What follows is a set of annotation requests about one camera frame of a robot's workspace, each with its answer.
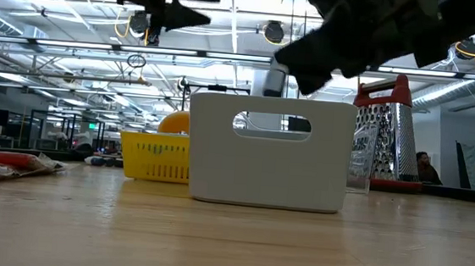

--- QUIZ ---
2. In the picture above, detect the white building column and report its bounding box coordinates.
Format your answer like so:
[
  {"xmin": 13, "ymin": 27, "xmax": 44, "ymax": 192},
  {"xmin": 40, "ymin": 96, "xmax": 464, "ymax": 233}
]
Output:
[{"xmin": 247, "ymin": 68, "xmax": 286, "ymax": 131}]

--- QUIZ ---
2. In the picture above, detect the light grey plastic bin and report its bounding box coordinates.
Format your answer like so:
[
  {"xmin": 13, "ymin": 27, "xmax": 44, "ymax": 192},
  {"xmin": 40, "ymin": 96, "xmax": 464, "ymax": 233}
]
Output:
[{"xmin": 181, "ymin": 90, "xmax": 360, "ymax": 216}]

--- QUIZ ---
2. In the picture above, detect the metal box grater red handle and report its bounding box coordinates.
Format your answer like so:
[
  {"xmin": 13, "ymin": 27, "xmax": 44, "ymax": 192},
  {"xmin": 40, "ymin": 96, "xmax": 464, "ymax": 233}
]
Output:
[{"xmin": 346, "ymin": 70, "xmax": 433, "ymax": 196}]

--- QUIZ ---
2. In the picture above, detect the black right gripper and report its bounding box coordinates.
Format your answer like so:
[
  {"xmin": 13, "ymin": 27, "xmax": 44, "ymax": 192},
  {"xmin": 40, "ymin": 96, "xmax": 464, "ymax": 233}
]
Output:
[{"xmin": 269, "ymin": 0, "xmax": 462, "ymax": 108}]

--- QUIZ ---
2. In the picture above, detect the orange frosted toy donut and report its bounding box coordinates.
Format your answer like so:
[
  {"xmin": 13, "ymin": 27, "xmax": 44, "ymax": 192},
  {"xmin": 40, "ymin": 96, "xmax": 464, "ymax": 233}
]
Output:
[{"xmin": 157, "ymin": 108, "xmax": 192, "ymax": 138}]

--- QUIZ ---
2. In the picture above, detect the yellow plastic basket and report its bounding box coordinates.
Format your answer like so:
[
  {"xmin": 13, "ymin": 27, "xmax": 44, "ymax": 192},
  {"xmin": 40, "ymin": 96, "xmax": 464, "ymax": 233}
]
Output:
[{"xmin": 115, "ymin": 129, "xmax": 193, "ymax": 185}]

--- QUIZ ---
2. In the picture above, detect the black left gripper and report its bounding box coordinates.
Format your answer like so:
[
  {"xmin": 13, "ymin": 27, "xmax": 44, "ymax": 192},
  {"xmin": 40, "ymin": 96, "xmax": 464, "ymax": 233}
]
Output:
[{"xmin": 141, "ymin": 0, "xmax": 222, "ymax": 52}]

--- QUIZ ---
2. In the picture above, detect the grey leaning panel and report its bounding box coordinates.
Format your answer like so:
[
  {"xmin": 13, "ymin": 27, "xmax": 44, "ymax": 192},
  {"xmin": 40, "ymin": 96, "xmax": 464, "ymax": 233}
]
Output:
[{"xmin": 451, "ymin": 140, "xmax": 475, "ymax": 191}]

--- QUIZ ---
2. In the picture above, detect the clear plastic container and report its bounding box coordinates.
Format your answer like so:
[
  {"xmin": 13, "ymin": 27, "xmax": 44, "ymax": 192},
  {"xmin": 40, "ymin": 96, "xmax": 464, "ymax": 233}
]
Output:
[{"xmin": 345, "ymin": 122, "xmax": 380, "ymax": 197}]

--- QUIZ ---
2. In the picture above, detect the black camera stand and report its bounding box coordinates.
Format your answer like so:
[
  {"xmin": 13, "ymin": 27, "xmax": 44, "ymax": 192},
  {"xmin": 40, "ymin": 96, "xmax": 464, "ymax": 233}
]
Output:
[{"xmin": 178, "ymin": 76, "xmax": 251, "ymax": 119}]

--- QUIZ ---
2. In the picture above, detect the overhead light bar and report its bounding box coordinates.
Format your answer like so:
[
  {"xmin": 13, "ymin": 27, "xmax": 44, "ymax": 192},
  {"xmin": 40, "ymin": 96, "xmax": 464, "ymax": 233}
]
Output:
[{"xmin": 0, "ymin": 33, "xmax": 475, "ymax": 81}]

